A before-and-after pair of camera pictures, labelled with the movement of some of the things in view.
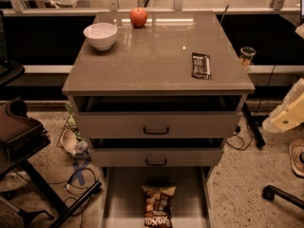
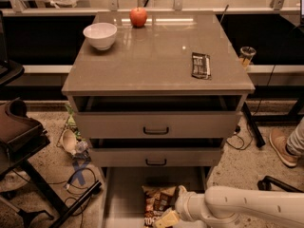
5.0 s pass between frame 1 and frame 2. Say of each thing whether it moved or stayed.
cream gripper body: moved
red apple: stayed
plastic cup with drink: stayed
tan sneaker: moved
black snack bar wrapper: stayed
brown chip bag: stayed
